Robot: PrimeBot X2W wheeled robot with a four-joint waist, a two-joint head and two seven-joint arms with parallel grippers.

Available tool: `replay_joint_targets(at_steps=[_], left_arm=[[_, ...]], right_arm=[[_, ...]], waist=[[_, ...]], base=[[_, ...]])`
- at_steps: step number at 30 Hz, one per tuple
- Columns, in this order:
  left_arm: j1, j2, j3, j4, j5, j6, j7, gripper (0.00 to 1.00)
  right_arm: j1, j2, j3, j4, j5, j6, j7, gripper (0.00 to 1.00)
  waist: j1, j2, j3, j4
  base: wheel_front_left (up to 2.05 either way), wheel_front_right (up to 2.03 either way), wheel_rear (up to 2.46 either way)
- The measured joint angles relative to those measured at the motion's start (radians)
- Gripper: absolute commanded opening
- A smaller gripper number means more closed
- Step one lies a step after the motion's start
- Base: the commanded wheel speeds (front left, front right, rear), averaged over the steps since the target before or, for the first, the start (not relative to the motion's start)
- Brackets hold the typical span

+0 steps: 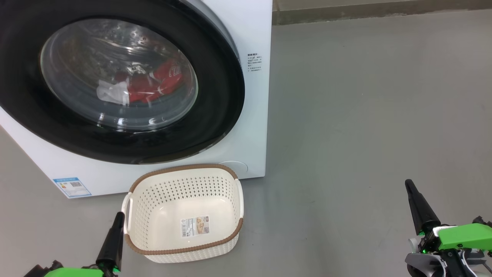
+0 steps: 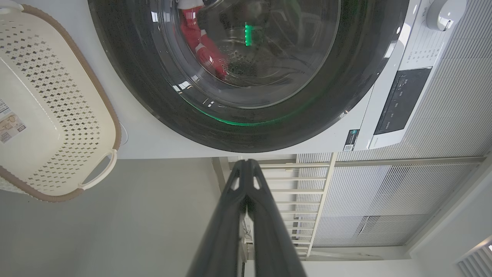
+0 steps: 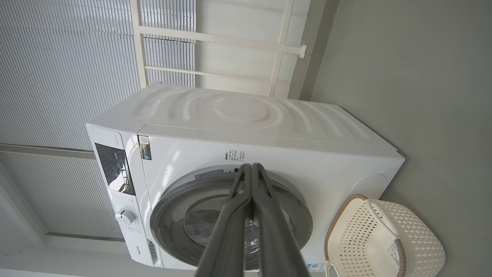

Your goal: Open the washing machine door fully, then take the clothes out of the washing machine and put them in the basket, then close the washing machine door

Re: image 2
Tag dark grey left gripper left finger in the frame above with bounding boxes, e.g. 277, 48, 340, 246
186, 160, 248, 277

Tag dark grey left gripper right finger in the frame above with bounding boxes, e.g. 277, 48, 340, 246
246, 159, 308, 277

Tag glass washing machine door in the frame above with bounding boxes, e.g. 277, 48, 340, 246
88, 0, 410, 153

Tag red and white garment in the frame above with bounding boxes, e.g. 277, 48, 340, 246
179, 0, 231, 79

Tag white front-load washing machine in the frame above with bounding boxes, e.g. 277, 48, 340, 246
19, 0, 467, 160

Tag steel perforated washer drum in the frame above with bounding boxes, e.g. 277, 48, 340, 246
169, 0, 341, 108

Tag dark grey control panel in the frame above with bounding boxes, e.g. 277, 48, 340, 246
374, 67, 433, 135

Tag cream plastic laundry basket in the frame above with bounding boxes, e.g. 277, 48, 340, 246
0, 0, 121, 202

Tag printed product label sticker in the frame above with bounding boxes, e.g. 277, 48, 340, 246
0, 99, 27, 145

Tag white round control knob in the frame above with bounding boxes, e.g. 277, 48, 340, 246
426, 0, 467, 31

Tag black QR code sticker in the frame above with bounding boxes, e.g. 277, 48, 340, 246
343, 130, 360, 151

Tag white window blinds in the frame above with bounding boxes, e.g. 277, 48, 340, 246
296, 0, 492, 247

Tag white wall vent grille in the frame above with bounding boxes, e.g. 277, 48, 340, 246
457, 240, 492, 277

